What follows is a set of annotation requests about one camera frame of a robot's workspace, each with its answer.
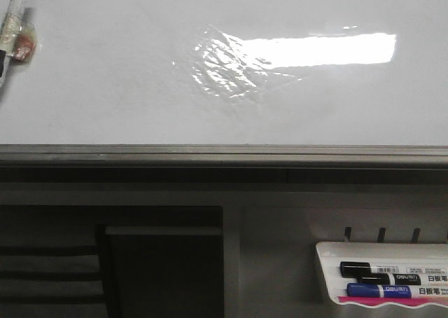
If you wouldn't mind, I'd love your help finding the black whiteboard marker with tape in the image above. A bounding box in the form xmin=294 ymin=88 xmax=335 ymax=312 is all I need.
xmin=1 ymin=0 xmax=37 ymax=88

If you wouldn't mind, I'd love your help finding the black capped whiteboard marker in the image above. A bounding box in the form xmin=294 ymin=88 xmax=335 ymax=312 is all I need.
xmin=339 ymin=261 xmax=447 ymax=277

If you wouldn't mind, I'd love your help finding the blue capped whiteboard marker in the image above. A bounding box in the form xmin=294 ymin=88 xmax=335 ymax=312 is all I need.
xmin=346 ymin=283 xmax=448 ymax=298

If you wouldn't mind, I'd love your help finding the pink whiteboard marker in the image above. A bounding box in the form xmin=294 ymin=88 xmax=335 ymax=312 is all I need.
xmin=337 ymin=296 xmax=447 ymax=307

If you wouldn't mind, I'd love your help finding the dark metal hook left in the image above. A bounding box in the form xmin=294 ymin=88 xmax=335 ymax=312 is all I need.
xmin=344 ymin=226 xmax=352 ymax=242

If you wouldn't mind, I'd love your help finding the dark metal hook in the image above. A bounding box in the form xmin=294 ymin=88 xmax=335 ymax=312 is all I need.
xmin=344 ymin=226 xmax=352 ymax=242
xmin=377 ymin=228 xmax=386 ymax=243
xmin=411 ymin=228 xmax=421 ymax=244

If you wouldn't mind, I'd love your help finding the white plastic marker tray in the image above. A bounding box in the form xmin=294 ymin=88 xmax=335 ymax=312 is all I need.
xmin=316 ymin=242 xmax=447 ymax=317

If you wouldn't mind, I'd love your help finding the dark metal hook middle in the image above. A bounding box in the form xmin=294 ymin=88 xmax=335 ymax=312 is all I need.
xmin=377 ymin=228 xmax=386 ymax=243

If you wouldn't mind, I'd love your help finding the dark metal hook right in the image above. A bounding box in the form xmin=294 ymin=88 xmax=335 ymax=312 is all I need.
xmin=411 ymin=228 xmax=421 ymax=244

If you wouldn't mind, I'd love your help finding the white whiteboard with metal frame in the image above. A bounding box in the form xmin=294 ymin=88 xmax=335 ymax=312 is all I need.
xmin=1 ymin=0 xmax=447 ymax=184

